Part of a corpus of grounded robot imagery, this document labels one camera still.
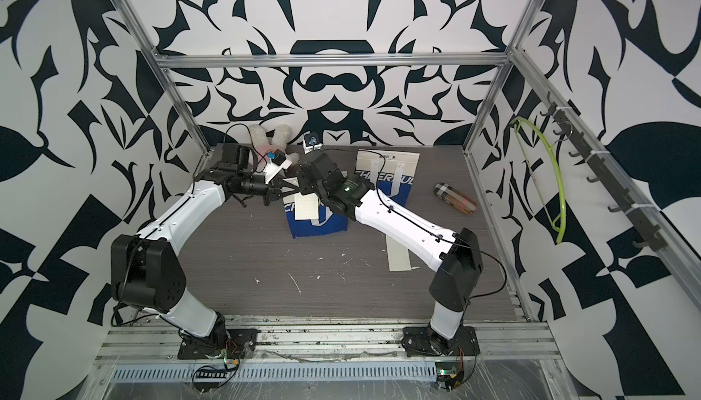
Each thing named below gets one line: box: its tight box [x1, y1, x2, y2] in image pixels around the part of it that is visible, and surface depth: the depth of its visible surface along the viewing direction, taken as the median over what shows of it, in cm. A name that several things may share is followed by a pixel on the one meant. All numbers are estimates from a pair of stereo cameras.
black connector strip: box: [195, 368, 229, 379], surface depth 74 cm
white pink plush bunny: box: [250, 124, 300, 172], surface depth 114 cm
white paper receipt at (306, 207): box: [293, 192, 319, 221], surface depth 83 cm
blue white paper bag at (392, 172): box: [354, 148, 421, 207], surface depth 88 cm
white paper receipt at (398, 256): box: [385, 234, 412, 272], surface depth 92 cm
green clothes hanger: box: [511, 116, 567, 244], surface depth 74 cm
